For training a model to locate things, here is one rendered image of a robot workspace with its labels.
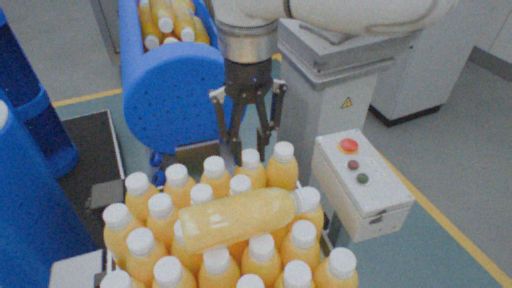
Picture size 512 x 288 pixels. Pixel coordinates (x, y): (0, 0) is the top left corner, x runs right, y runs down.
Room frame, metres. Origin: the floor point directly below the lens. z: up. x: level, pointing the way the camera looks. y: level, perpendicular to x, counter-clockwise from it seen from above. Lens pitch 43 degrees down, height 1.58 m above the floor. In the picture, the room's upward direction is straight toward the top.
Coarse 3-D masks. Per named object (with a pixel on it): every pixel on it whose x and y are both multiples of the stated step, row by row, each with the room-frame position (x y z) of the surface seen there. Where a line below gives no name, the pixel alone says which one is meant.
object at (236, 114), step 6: (240, 96) 0.45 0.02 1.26; (246, 96) 0.45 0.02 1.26; (234, 102) 0.47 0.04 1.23; (240, 102) 0.45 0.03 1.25; (234, 108) 0.46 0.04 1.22; (240, 108) 0.45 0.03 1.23; (234, 114) 0.46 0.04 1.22; (240, 114) 0.45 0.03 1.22; (234, 120) 0.45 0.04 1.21; (240, 120) 0.45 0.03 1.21; (234, 126) 0.45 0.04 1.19; (234, 132) 0.45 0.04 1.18; (234, 138) 0.45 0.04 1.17
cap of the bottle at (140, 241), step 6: (138, 228) 0.31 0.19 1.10; (144, 228) 0.31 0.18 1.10; (132, 234) 0.29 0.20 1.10; (138, 234) 0.29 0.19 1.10; (144, 234) 0.29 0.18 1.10; (150, 234) 0.29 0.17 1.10; (132, 240) 0.28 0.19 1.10; (138, 240) 0.28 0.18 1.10; (144, 240) 0.28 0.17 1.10; (150, 240) 0.28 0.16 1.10; (132, 246) 0.27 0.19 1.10; (138, 246) 0.27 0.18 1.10; (144, 246) 0.27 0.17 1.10; (150, 246) 0.28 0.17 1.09; (132, 252) 0.27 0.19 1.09; (138, 252) 0.27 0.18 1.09; (144, 252) 0.27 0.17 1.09
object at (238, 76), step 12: (228, 60) 0.45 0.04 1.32; (264, 60) 0.45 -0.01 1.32; (228, 72) 0.45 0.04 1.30; (240, 72) 0.44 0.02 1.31; (252, 72) 0.43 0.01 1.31; (264, 72) 0.44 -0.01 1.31; (228, 84) 0.45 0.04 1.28; (240, 84) 0.44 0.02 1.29; (252, 84) 0.43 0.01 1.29; (264, 84) 0.47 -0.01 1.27; (252, 96) 0.46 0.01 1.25; (264, 96) 0.47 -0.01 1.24
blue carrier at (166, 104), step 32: (128, 0) 1.01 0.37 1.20; (192, 0) 1.04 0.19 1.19; (128, 32) 0.82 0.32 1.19; (128, 64) 0.68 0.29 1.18; (160, 64) 0.61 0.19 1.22; (192, 64) 0.63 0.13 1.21; (128, 96) 0.59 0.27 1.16; (160, 96) 0.61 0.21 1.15; (192, 96) 0.63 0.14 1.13; (224, 96) 0.65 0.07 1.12; (160, 128) 0.60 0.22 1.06; (192, 128) 0.62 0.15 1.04
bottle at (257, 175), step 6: (240, 168) 0.46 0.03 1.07; (246, 168) 0.45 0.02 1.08; (252, 168) 0.45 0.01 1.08; (258, 168) 0.46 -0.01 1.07; (234, 174) 0.47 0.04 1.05; (240, 174) 0.45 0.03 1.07; (246, 174) 0.45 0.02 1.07; (252, 174) 0.45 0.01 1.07; (258, 174) 0.45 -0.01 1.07; (264, 174) 0.46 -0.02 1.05; (252, 180) 0.44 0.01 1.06; (258, 180) 0.45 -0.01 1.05; (264, 180) 0.46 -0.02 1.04; (252, 186) 0.44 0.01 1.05; (258, 186) 0.44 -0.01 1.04; (264, 186) 0.45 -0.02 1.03
